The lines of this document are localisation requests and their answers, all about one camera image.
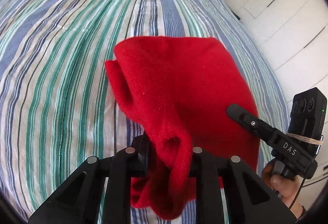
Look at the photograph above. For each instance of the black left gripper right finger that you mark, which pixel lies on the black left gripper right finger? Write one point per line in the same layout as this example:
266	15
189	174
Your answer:
228	187

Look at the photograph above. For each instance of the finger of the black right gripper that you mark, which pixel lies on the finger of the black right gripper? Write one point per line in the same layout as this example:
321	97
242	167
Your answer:
246	119

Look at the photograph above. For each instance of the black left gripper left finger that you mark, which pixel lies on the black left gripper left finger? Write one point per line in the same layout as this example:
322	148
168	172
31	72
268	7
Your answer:
99	190

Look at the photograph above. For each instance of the red knit rabbit sweater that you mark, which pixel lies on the red knit rabbit sweater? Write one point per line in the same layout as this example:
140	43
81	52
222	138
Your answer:
178	90

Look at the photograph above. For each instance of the person's right hand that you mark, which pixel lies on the person's right hand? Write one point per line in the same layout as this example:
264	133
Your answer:
286	187

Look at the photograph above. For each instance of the striped blue green bedspread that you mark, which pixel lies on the striped blue green bedspread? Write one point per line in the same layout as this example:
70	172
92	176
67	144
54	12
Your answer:
57	108

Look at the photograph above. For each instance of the black camera box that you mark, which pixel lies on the black camera box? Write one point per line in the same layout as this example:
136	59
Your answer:
307	118

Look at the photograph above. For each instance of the white wardrobe with handles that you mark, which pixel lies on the white wardrobe with handles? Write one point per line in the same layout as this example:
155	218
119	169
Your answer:
292	36

